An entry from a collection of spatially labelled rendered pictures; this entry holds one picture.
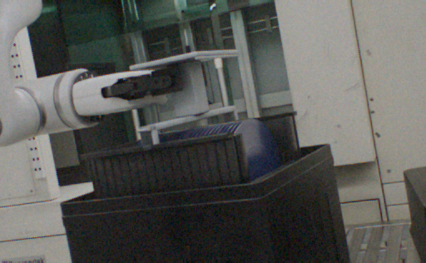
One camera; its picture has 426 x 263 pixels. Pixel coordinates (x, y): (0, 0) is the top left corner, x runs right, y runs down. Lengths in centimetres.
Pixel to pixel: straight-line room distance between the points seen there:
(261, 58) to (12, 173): 98
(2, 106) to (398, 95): 65
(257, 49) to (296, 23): 100
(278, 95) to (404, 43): 99
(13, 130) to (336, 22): 55
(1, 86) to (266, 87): 133
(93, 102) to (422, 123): 57
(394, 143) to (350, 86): 13
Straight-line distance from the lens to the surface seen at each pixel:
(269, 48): 208
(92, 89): 86
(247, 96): 205
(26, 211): 142
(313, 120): 110
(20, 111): 89
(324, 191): 85
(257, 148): 81
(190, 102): 81
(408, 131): 114
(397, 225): 111
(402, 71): 113
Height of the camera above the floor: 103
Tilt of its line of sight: 4 degrees down
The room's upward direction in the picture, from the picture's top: 10 degrees counter-clockwise
